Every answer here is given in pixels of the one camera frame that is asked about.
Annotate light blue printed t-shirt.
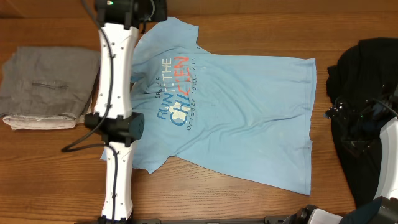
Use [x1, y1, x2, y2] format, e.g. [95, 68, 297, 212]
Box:
[99, 16, 317, 197]

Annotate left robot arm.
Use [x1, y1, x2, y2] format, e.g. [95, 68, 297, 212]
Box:
[85, 0, 167, 223]

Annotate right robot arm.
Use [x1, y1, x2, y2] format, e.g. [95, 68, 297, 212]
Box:
[283, 95, 397, 223]

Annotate black polo shirt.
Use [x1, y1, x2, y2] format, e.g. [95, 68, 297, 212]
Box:
[325, 37, 398, 208]

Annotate folded grey trousers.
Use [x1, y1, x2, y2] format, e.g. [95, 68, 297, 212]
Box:
[1, 47, 101, 118]

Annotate folded beige cloth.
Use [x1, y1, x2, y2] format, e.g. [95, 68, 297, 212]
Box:
[2, 98, 93, 130]

